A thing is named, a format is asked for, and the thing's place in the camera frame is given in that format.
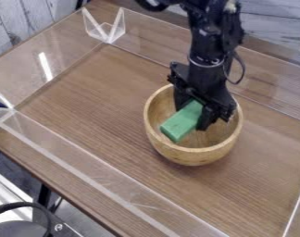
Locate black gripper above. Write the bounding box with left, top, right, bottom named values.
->
left=167, top=57, right=237, bottom=131

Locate green rectangular block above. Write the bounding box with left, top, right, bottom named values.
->
left=159, top=100, right=202, bottom=143

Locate brown wooden bowl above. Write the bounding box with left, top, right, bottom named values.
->
left=142, top=85, right=243, bottom=167

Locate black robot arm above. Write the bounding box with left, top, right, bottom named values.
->
left=135, top=0, right=243, bottom=131

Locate black table leg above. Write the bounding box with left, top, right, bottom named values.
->
left=38, top=184, right=51, bottom=207

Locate clear acrylic tray wall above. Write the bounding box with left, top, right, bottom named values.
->
left=0, top=4, right=300, bottom=237

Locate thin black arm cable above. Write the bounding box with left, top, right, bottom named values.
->
left=223, top=50, right=246, bottom=85

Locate grey metal base plate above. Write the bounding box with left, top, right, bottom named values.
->
left=0, top=214, right=83, bottom=237

